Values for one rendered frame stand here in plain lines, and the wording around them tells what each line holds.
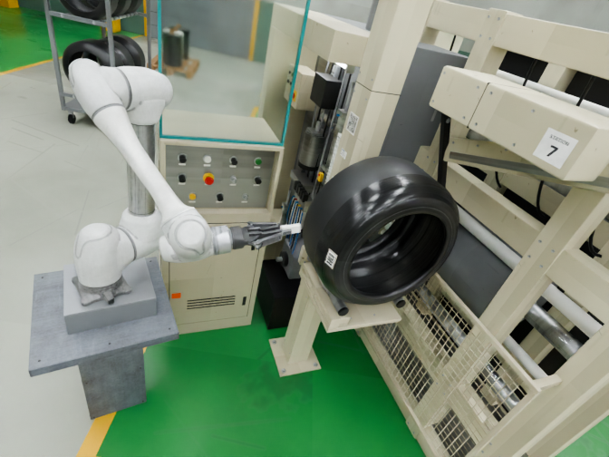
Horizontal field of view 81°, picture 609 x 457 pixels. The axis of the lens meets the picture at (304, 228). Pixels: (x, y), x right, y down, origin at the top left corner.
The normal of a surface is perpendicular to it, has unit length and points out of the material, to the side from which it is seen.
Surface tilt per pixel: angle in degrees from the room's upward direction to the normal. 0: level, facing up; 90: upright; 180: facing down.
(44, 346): 0
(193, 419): 0
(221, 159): 90
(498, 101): 90
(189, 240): 49
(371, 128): 90
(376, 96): 90
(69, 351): 0
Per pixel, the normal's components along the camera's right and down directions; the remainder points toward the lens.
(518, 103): -0.92, 0.03
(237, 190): 0.33, 0.58
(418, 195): 0.31, -0.20
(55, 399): 0.21, -0.81
